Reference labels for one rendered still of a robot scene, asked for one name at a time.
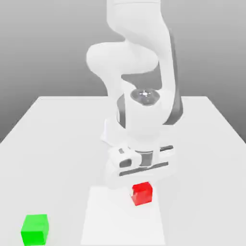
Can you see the small red cube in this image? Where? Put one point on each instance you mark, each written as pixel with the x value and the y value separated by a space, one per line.
pixel 143 193

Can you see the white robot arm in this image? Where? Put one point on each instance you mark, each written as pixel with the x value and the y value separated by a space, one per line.
pixel 142 48

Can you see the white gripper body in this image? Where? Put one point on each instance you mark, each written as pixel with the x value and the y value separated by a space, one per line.
pixel 142 173

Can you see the small green cube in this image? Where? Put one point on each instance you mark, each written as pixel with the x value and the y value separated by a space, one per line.
pixel 34 229

